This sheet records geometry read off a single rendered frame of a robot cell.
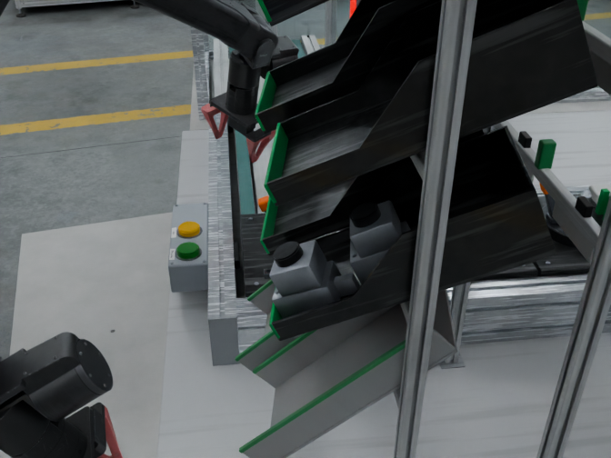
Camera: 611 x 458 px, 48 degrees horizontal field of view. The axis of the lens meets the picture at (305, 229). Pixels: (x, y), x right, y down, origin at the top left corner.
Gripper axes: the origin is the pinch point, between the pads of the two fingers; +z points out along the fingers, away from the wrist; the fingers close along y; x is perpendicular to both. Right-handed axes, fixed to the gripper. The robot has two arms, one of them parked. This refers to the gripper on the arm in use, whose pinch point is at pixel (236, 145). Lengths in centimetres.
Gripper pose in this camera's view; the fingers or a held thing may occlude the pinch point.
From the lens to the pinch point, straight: 134.8
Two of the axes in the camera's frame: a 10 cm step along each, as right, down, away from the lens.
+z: -1.5, 7.2, 6.7
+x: -6.4, 4.5, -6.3
